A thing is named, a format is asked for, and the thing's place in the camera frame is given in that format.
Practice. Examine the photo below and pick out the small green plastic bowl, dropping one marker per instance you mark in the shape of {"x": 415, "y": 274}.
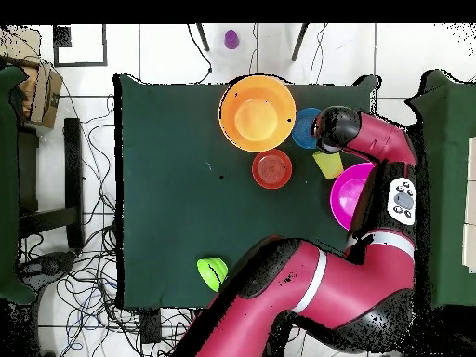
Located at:
{"x": 212, "y": 273}

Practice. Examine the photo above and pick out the orange plastic bowl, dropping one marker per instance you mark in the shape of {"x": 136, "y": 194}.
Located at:
{"x": 256, "y": 115}

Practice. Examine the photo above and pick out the blue plastic bowl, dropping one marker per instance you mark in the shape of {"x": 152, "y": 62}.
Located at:
{"x": 303, "y": 129}

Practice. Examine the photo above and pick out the yellow plastic cup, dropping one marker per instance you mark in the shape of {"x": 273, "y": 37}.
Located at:
{"x": 329, "y": 165}

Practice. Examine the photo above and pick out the pink plastic bowl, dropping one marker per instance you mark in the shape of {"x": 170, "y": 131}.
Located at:
{"x": 346, "y": 197}

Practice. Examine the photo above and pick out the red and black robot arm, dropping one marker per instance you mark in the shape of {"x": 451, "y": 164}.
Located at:
{"x": 334, "y": 282}

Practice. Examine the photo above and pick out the red plastic bowl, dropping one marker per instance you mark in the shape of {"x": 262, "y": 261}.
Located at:
{"x": 272, "y": 169}

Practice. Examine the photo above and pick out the dark green table cloth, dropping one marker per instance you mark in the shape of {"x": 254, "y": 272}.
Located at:
{"x": 167, "y": 223}

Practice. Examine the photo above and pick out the purple plastic cup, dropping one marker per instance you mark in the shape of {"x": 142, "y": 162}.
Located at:
{"x": 231, "y": 40}

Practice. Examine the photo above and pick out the black tripod leg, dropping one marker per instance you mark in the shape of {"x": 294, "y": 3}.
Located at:
{"x": 299, "y": 41}
{"x": 202, "y": 37}

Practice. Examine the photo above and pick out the black stand base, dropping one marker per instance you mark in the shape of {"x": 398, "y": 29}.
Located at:
{"x": 48, "y": 266}

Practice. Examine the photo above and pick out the green cloth side table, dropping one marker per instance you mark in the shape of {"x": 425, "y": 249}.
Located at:
{"x": 446, "y": 186}
{"x": 7, "y": 186}

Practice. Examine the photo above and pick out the cardboard box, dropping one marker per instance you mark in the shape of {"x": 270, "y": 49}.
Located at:
{"x": 44, "y": 96}

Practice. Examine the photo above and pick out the white box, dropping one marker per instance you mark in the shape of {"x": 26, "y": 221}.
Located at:
{"x": 470, "y": 223}

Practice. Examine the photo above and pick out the black chair frame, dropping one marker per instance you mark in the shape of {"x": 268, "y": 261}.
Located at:
{"x": 72, "y": 167}

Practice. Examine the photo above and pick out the black square frame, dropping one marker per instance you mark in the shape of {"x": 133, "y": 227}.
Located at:
{"x": 105, "y": 44}

